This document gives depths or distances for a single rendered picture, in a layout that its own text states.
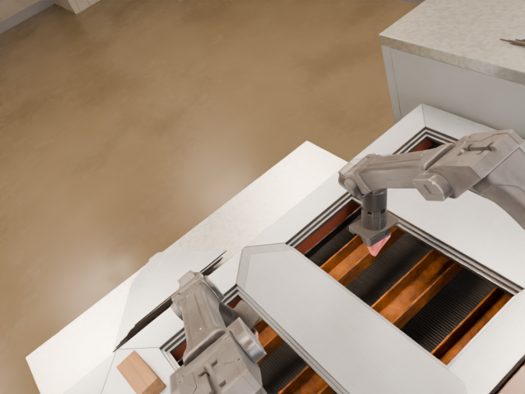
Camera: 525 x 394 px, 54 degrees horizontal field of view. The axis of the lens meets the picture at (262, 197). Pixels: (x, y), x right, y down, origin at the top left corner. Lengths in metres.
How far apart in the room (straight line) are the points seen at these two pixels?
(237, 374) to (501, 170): 0.40
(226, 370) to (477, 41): 1.38
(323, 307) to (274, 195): 0.59
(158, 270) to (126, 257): 1.37
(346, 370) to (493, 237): 0.50
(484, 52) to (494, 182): 1.00
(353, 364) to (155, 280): 0.72
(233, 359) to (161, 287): 1.12
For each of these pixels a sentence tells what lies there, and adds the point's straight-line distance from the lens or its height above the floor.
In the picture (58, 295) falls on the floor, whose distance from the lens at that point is 3.18.
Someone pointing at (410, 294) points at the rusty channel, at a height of 0.68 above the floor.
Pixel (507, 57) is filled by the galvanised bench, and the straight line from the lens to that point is 1.64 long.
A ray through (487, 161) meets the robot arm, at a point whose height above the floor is 1.46.
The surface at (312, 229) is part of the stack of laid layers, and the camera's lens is 1.54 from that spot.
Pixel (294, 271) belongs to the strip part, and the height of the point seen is 0.85.
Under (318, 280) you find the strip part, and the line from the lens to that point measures 1.39.
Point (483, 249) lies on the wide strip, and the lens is 1.39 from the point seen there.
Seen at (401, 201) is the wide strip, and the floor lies 0.85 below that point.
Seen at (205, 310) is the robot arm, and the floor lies 1.37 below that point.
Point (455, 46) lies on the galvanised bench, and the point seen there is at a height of 1.05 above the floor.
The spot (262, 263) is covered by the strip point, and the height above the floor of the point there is 0.85.
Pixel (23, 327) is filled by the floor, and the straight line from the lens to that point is 3.18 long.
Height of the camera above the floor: 1.94
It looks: 41 degrees down
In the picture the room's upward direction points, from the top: 24 degrees counter-clockwise
